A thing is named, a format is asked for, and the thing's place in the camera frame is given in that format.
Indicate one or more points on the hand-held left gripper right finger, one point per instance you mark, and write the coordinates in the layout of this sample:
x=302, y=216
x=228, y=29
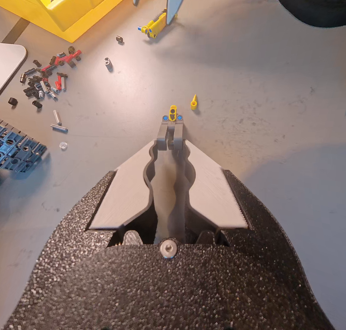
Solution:
x=213, y=194

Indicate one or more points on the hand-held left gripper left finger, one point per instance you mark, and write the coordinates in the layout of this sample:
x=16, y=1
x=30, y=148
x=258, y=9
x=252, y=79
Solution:
x=127, y=194

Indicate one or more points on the yellow toy brick cylinder assembly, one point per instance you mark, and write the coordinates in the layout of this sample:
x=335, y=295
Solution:
x=155, y=27

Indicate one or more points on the yellow plastic parts bin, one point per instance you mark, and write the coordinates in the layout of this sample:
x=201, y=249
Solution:
x=75, y=16

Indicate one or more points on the grey yellow toy brick assembly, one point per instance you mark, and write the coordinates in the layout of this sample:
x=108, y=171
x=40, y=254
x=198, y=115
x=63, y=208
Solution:
x=162, y=135

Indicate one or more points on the small yellow lego pin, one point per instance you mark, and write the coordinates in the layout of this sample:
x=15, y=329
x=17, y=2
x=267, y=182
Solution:
x=193, y=105

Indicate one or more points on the grey desk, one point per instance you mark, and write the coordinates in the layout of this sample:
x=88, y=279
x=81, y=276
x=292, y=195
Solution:
x=256, y=92

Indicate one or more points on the small black toy brick connector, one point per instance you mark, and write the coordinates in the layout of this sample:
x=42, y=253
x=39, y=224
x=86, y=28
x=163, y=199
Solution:
x=119, y=39

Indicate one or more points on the small grey toy brick connector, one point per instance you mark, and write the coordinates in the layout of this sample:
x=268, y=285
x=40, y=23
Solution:
x=108, y=64

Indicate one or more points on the clear round toy brick stud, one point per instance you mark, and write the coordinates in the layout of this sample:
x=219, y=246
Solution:
x=63, y=145

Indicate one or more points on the tracked toy brick vehicle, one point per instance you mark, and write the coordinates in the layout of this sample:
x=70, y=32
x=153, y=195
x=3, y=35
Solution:
x=21, y=148

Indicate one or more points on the pile of black red pins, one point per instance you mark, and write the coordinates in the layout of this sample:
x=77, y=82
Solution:
x=58, y=82

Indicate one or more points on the black toy brick bush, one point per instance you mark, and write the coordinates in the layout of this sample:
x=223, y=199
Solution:
x=37, y=104
x=12, y=101

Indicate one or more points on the white stand base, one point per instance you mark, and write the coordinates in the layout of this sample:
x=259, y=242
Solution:
x=10, y=62

